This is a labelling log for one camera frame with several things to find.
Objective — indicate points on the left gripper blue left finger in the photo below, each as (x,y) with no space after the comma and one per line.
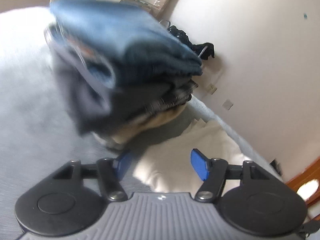
(122,163)

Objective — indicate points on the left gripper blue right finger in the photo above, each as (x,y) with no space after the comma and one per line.
(200,163)

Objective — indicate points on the white bear print sweatshirt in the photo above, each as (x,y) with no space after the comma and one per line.
(171,166)

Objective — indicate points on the grey bed sheet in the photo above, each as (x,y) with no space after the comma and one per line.
(59,184)

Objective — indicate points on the stack of folded jeans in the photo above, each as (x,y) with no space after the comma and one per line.
(119,70)

